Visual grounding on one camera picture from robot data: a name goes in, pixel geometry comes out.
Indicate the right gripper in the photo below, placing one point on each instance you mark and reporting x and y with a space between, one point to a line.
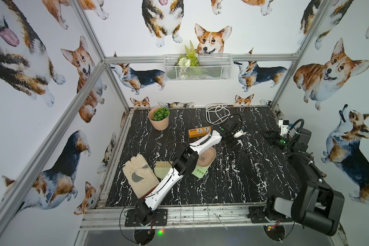
273 137

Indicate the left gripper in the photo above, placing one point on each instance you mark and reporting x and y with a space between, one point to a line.
232 137

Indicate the white charger adapter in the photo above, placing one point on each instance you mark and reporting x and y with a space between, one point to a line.
239 134

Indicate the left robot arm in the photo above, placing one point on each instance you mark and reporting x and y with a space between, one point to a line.
185 159

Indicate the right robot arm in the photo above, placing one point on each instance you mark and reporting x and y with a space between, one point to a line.
316 206

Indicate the green electronic kitchen scale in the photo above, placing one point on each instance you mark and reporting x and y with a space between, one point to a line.
200 171

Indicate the pink square plate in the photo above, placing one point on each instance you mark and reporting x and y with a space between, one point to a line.
206 159

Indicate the green hand brush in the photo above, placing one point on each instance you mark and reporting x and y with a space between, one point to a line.
162 168

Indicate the terracotta pot with plant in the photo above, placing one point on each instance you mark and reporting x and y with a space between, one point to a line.
159 118

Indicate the artificial fern with flower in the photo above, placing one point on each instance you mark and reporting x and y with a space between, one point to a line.
188 64

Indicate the beige work glove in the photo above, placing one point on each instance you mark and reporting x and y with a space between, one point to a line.
140 176

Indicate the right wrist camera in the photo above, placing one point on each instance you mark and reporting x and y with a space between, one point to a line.
284 127

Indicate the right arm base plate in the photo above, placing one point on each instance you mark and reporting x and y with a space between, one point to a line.
260 215

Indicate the white wire wall basket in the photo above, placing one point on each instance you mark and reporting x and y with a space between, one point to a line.
211 67

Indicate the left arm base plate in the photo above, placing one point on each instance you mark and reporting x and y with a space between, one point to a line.
156 218

